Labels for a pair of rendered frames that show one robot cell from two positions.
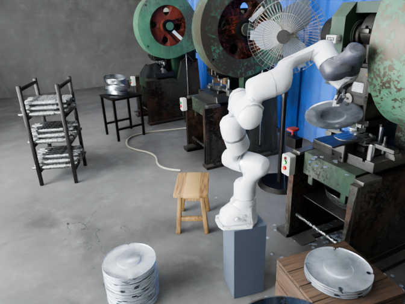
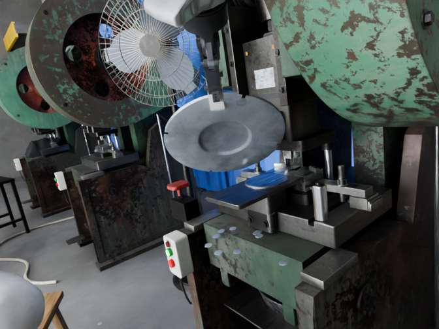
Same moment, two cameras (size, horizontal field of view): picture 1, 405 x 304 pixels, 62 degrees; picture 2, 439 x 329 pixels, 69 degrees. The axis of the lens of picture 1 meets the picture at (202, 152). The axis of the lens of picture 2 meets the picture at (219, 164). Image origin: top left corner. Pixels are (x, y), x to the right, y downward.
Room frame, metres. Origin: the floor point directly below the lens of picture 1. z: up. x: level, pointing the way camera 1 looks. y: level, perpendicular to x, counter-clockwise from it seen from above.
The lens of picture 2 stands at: (0.97, -0.53, 1.06)
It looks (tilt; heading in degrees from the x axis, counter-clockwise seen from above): 13 degrees down; 349
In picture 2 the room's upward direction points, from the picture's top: 9 degrees counter-clockwise
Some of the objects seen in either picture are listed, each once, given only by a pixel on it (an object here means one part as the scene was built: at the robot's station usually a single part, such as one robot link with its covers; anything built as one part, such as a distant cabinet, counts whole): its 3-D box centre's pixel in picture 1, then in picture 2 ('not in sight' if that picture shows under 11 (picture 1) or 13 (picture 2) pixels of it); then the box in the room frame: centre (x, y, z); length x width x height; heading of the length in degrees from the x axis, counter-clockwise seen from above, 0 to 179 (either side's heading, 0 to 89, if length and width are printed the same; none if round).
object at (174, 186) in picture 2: (292, 133); (179, 193); (2.07, -0.59, 0.72); 0.07 x 0.06 x 0.08; 115
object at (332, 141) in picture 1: (337, 148); (257, 207); (1.79, -0.79, 0.72); 0.25 x 0.14 x 0.14; 115
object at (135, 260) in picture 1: (129, 260); not in sight; (1.47, 0.42, 0.24); 0.29 x 0.29 x 0.01
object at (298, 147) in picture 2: (363, 119); (292, 143); (1.87, -0.95, 0.86); 0.20 x 0.16 x 0.05; 25
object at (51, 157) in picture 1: (54, 130); not in sight; (3.08, 1.41, 0.47); 0.46 x 0.43 x 0.95; 95
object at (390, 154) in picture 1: (386, 146); (345, 183); (1.72, -1.02, 0.76); 0.17 x 0.06 x 0.10; 25
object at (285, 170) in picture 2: (359, 137); (294, 176); (1.87, -0.94, 0.76); 0.15 x 0.09 x 0.05; 25
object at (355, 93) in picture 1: (362, 91); (276, 86); (1.85, -0.91, 1.04); 0.17 x 0.15 x 0.30; 115
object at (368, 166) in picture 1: (358, 149); (297, 201); (1.87, -0.94, 0.68); 0.45 x 0.30 x 0.06; 25
